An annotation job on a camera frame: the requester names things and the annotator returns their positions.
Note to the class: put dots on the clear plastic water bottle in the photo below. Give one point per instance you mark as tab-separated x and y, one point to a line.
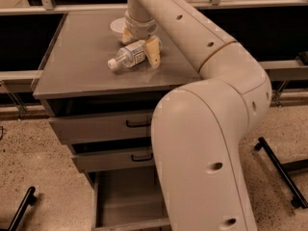
128	56

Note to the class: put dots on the black base leg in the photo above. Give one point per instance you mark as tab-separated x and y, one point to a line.
298	200
29	199

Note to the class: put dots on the black right base leg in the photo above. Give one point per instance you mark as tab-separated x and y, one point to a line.
298	200

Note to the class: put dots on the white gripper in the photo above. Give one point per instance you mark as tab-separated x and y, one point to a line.
141	29

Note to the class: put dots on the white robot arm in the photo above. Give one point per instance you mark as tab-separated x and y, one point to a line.
196	128

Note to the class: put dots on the grey bottom drawer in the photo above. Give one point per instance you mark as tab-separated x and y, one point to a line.
129	200

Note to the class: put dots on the grey drawer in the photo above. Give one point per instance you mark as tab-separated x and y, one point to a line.
102	127
129	200
114	159

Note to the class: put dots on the grey drawer cabinet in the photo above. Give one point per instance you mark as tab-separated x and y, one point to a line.
76	80

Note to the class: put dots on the white bowl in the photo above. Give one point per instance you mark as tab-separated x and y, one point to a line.
117	27

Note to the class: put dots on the grey top drawer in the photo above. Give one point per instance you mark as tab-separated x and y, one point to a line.
102	127

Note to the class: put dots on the black left base leg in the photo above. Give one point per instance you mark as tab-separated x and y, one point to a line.
29	199

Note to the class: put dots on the metal railing frame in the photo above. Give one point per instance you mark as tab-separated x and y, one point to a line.
274	31

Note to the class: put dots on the grey middle drawer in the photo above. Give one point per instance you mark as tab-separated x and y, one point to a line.
114	159

